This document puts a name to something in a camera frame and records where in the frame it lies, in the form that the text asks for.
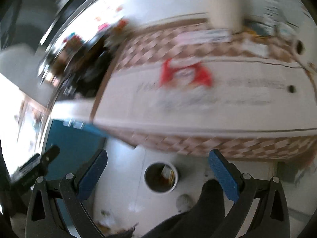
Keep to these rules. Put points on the beige chopstick holder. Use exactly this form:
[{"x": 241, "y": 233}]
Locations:
[{"x": 224, "y": 14}]

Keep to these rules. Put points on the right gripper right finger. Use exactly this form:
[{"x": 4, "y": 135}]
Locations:
[{"x": 271, "y": 218}]

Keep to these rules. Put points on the black wok pan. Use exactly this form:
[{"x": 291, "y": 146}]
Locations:
[{"x": 77, "y": 68}]

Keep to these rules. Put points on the red noodle wrapper bag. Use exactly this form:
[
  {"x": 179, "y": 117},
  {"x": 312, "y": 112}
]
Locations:
[{"x": 185, "y": 87}]

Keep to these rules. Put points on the right grey shoe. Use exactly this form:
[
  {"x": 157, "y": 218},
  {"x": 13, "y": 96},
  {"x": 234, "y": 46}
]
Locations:
[{"x": 184, "y": 203}]

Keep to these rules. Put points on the black range hood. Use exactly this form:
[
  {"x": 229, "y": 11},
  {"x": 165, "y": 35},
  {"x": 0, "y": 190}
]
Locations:
[{"x": 35, "y": 22}]

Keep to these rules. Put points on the checkered counter mat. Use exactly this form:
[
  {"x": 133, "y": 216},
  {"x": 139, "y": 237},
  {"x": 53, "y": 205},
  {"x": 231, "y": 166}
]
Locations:
[{"x": 255, "y": 116}]

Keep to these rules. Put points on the right black trouser leg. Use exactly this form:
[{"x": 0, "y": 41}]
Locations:
[{"x": 200, "y": 221}]

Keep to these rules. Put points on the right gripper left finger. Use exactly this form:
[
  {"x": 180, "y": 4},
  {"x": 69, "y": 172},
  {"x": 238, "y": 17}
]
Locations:
[{"x": 44, "y": 218}]

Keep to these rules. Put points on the white round trash bin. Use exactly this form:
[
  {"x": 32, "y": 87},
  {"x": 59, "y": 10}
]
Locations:
[{"x": 155, "y": 182}]

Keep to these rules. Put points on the yellow medicine box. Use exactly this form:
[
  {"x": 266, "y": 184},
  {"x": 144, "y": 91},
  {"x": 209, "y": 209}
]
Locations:
[{"x": 168, "y": 174}]

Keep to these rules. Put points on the small black scrap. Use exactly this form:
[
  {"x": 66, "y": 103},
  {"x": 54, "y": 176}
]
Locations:
[{"x": 291, "y": 89}]

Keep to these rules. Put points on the pink white toothpaste box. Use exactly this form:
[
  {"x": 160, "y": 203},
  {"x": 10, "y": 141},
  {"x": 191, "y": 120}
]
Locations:
[{"x": 203, "y": 37}]

